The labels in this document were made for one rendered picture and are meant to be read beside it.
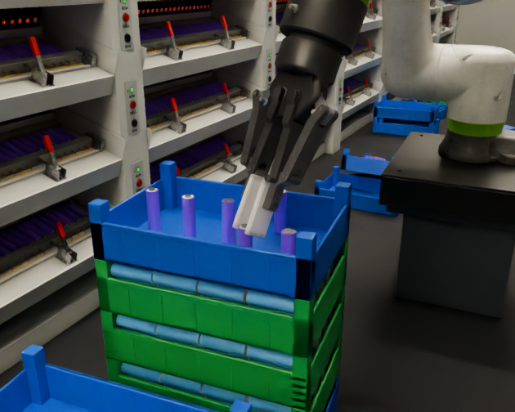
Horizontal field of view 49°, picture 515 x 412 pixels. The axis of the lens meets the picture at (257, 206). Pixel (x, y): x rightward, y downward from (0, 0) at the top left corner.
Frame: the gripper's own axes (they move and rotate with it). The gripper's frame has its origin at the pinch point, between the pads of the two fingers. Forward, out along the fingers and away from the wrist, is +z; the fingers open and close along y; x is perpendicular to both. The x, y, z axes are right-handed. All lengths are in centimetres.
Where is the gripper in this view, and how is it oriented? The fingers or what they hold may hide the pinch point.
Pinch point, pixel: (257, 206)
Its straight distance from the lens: 69.8
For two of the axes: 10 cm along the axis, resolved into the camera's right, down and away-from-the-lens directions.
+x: -7.1, -1.8, -6.8
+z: -3.3, 9.4, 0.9
